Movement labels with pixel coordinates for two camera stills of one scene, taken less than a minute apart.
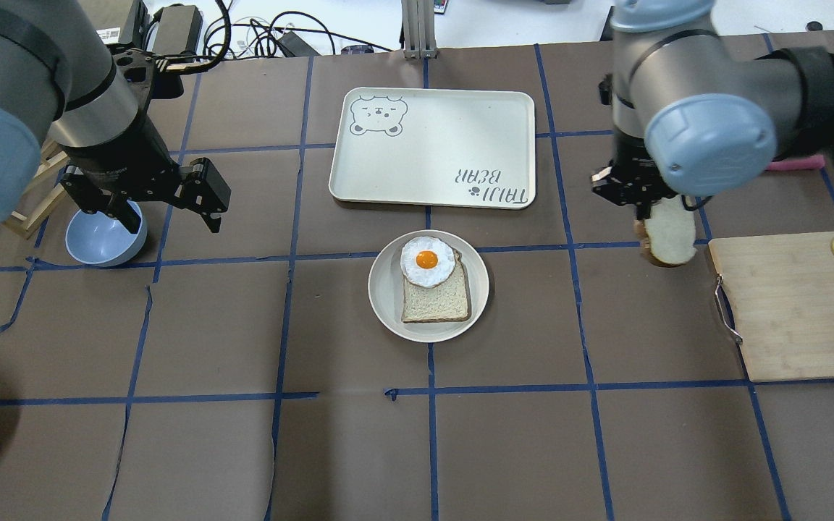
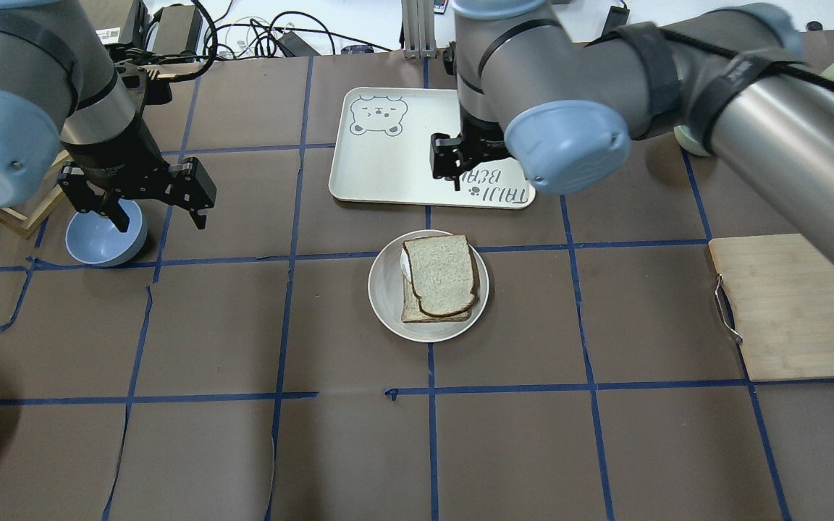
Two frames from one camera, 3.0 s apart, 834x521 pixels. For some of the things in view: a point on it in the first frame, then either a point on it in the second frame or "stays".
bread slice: (668, 236) -> (441, 273)
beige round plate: (428, 286) stays
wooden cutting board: (790, 295) stays
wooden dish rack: (46, 189) stays
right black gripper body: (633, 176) -> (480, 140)
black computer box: (177, 30) stays
